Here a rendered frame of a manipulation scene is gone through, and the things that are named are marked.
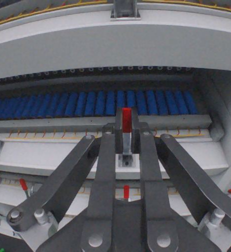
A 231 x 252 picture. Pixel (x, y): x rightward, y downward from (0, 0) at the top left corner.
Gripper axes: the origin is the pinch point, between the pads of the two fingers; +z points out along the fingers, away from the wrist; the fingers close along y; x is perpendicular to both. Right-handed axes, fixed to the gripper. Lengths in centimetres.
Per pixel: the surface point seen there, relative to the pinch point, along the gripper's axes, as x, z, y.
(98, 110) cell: -1.3, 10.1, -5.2
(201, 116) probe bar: -2.0, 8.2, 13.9
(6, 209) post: -36, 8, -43
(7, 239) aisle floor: -100, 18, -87
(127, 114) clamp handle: 0.7, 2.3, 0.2
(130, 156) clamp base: -7.1, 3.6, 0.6
